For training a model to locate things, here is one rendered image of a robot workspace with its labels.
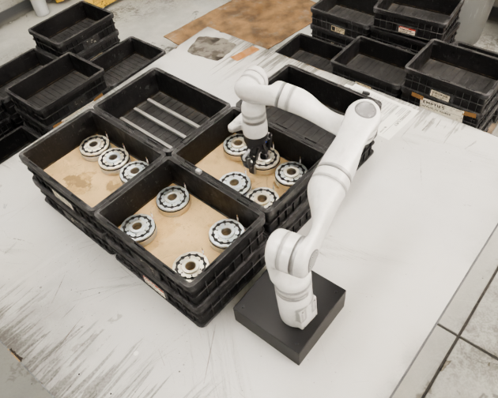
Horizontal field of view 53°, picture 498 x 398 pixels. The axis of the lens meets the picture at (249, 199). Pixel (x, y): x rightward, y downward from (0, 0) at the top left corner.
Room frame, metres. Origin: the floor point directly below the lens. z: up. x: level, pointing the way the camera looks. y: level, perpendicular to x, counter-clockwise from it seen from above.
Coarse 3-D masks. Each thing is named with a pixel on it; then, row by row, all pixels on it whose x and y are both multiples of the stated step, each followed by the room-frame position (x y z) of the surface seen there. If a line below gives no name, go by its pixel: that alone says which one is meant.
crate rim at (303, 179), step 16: (224, 112) 1.32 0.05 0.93; (240, 112) 1.31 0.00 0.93; (208, 128) 1.25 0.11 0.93; (272, 128) 1.22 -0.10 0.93; (304, 144) 1.12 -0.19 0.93; (320, 160) 1.05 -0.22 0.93; (208, 176) 1.03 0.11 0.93; (304, 176) 0.99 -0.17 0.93; (288, 192) 0.93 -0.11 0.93; (272, 208) 0.88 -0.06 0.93
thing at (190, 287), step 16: (160, 160) 1.12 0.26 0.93; (176, 160) 1.11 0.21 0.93; (144, 176) 1.06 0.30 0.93; (224, 192) 0.96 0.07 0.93; (256, 208) 0.89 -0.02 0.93; (112, 224) 0.89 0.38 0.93; (256, 224) 0.83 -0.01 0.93; (128, 240) 0.83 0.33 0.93; (240, 240) 0.79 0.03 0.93; (144, 256) 0.78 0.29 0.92; (224, 256) 0.74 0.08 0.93; (176, 272) 0.71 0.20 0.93; (208, 272) 0.70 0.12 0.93; (192, 288) 0.66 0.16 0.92
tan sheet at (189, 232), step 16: (144, 208) 1.02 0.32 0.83; (192, 208) 1.00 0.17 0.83; (208, 208) 0.99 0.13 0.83; (160, 224) 0.95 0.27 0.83; (176, 224) 0.94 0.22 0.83; (192, 224) 0.94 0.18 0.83; (208, 224) 0.93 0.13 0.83; (160, 240) 0.89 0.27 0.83; (176, 240) 0.89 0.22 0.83; (192, 240) 0.88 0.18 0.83; (208, 240) 0.87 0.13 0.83; (160, 256) 0.84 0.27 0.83; (176, 256) 0.83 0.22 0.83; (208, 256) 0.82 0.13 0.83
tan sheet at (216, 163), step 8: (216, 152) 1.24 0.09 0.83; (208, 160) 1.20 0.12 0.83; (216, 160) 1.20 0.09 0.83; (224, 160) 1.19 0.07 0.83; (232, 160) 1.19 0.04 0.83; (280, 160) 1.17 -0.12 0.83; (200, 168) 1.17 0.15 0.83; (208, 168) 1.17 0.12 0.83; (216, 168) 1.16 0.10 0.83; (224, 168) 1.16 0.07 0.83; (232, 168) 1.15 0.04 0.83; (240, 168) 1.15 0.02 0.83; (216, 176) 1.13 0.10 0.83; (248, 176) 1.11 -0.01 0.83; (256, 176) 1.11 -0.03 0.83; (264, 176) 1.10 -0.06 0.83; (272, 176) 1.10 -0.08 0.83; (256, 184) 1.07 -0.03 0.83; (264, 184) 1.07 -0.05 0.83; (272, 184) 1.06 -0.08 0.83; (280, 192) 1.03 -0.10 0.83
